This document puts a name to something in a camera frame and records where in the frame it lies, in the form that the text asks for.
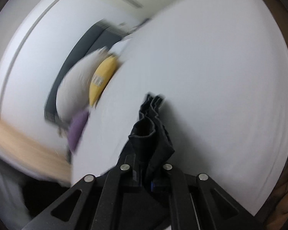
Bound black denim pants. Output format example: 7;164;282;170
117;94;175;192

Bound purple cushion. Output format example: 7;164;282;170
67;109;89;153

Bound large beige pillow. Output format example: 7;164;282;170
56;47;108;122

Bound beige curtain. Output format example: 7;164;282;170
0;120;71;183

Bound yellow cushion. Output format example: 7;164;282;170
89;55;118;106

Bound white bed mattress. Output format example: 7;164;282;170
72;0;288;214

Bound dark grey headboard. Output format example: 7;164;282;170
44;20;128;130

